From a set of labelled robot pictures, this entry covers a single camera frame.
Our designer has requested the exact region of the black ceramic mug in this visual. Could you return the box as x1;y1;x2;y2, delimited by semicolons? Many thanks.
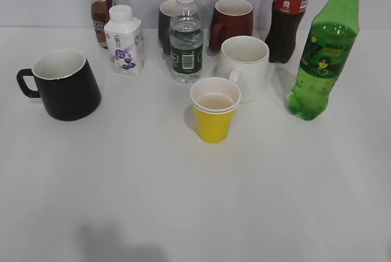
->
16;48;101;121

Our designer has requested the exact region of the green soda bottle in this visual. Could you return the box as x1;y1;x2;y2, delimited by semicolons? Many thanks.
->
288;0;359;120

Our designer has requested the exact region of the white ceramic mug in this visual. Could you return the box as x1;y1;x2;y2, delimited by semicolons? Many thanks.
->
215;35;269;103

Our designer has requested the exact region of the dark red mug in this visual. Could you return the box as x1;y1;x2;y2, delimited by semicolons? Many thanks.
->
209;0;254;52

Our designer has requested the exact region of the dark grey mug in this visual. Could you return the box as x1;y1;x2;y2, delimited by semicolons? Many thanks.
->
158;0;176;55

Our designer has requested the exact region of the yellow paper cup stack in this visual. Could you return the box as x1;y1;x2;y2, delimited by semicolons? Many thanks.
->
190;77;241;144

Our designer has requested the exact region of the clear water bottle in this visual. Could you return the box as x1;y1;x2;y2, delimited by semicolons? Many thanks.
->
169;0;203;84

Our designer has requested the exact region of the white blueberry yogurt carton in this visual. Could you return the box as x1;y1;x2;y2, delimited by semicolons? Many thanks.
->
104;5;145;76

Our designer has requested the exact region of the brown coffee drink bottle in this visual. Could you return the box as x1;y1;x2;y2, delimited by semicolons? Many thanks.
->
90;0;115;48

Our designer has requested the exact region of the cola bottle red label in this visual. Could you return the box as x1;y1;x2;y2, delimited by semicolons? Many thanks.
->
265;0;309;64

